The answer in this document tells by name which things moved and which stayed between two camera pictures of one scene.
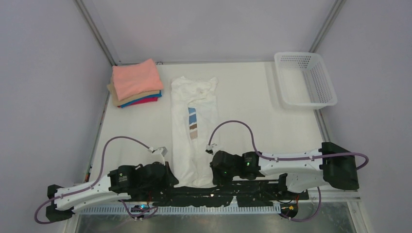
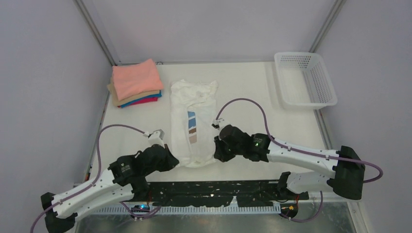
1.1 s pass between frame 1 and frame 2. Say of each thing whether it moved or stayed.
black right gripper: moved
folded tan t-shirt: stayed
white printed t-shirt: moved
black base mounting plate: stayed
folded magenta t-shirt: stayed
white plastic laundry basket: stayed
